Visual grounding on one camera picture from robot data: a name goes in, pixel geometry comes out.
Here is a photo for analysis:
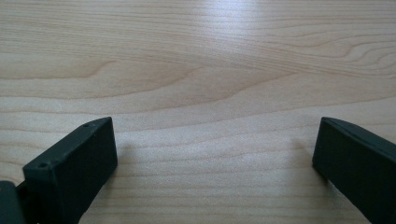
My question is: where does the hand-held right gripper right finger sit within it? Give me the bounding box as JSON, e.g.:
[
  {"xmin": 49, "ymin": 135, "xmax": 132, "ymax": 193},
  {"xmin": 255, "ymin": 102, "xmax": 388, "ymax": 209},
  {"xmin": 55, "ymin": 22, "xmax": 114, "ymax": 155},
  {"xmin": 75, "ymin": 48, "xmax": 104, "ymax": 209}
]
[{"xmin": 312, "ymin": 117, "xmax": 396, "ymax": 224}]

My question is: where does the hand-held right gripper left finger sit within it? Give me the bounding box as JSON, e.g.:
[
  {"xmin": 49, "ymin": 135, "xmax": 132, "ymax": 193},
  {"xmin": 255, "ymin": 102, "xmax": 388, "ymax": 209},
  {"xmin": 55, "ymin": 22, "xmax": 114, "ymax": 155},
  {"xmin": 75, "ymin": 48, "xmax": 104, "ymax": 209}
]
[{"xmin": 21, "ymin": 116, "xmax": 119, "ymax": 224}]

